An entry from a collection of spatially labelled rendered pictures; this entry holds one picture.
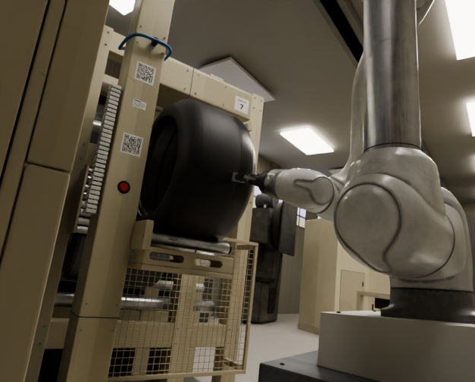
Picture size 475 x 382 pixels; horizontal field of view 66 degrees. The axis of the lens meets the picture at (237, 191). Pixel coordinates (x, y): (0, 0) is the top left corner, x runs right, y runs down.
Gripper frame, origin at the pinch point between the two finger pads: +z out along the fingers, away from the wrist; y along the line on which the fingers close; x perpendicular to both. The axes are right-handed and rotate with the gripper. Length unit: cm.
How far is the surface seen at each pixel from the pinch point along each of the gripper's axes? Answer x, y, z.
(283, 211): 9, -387, 428
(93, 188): 15.8, 41.5, 22.4
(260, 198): -3, -389, 514
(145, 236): 26.5, 25.1, 6.9
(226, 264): 32.4, -8.3, 6.8
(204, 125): -15.1, 13.0, 9.8
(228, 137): -13.5, 3.5, 8.2
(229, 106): -39, -22, 62
